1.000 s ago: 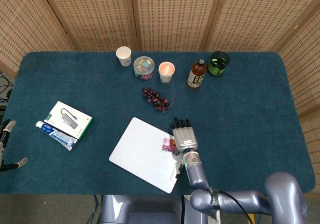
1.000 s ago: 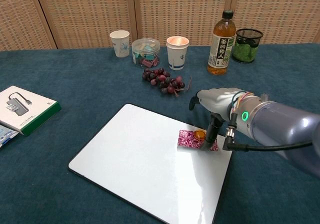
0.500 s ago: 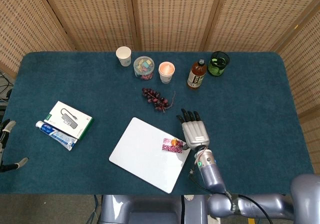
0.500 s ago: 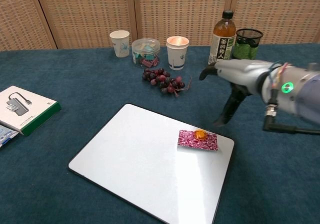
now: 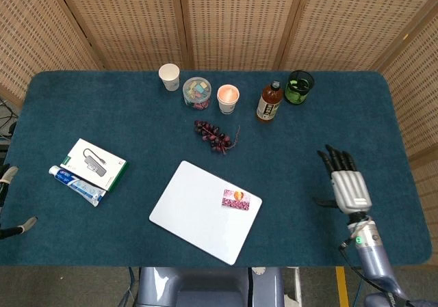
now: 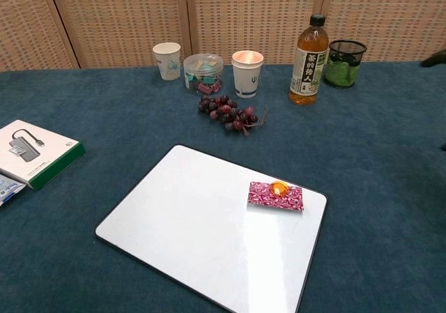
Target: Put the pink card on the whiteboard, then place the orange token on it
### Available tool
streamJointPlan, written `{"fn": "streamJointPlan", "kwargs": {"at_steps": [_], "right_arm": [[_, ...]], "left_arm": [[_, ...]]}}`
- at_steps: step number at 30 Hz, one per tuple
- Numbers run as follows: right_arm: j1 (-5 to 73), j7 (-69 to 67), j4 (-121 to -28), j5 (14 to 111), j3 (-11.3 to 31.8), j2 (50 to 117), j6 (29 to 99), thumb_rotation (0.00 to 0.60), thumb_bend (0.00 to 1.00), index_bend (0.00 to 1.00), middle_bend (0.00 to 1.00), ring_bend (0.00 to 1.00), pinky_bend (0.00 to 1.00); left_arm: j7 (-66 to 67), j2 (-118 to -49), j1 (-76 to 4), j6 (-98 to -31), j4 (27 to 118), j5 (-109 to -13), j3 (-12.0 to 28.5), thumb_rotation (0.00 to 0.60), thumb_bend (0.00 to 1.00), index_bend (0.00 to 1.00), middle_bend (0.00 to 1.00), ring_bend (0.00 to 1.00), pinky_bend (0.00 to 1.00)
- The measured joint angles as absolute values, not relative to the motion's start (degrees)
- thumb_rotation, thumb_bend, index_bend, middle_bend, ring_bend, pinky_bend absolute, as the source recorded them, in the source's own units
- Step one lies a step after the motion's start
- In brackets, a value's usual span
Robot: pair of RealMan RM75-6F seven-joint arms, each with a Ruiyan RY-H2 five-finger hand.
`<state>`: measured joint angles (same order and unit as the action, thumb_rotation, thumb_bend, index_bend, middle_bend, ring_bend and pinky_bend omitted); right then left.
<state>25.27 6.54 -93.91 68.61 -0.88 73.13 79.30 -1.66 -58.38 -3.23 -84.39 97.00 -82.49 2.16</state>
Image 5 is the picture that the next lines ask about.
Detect blue floor cable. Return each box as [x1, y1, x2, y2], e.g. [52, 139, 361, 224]
[353, 271, 365, 307]
[123, 267, 140, 307]

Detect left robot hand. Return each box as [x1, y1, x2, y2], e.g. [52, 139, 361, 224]
[0, 164, 38, 241]

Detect pink marbled rectangular block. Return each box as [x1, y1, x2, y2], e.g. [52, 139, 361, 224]
[221, 189, 253, 212]

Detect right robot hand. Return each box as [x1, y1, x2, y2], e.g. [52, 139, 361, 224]
[313, 144, 373, 215]

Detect tea bottle with black cap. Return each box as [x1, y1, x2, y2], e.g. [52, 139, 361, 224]
[256, 80, 285, 124]

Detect blue white toothpaste tube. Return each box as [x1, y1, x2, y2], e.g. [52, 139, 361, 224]
[48, 165, 107, 208]

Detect white table leg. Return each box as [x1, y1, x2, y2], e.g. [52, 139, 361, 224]
[290, 267, 302, 307]

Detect bunch of purple grapes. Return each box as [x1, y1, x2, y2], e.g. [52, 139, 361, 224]
[194, 120, 241, 156]

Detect white board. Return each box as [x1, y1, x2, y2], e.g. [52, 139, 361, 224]
[149, 160, 263, 266]

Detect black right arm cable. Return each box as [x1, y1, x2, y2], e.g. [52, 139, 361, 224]
[338, 217, 411, 303]

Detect paper cup with orange inside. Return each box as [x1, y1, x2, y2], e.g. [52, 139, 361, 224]
[216, 84, 240, 115]

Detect white green usb hub box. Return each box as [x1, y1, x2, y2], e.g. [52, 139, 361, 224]
[60, 137, 128, 193]

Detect grey blue robot torso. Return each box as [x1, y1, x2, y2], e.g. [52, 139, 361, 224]
[136, 267, 285, 307]

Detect black mesh pen holder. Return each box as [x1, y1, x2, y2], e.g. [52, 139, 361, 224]
[284, 69, 315, 105]

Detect empty white paper cup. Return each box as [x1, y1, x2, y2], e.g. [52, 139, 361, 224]
[158, 63, 181, 92]

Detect woven wooden folding screen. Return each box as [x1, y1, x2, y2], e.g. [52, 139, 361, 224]
[0, 0, 438, 239]

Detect blue table cloth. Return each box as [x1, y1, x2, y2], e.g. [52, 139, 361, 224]
[0, 70, 433, 269]

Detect clear jar of binder clips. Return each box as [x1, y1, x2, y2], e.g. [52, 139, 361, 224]
[181, 77, 212, 110]

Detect black background cables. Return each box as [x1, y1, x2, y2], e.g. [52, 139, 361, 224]
[0, 98, 19, 140]

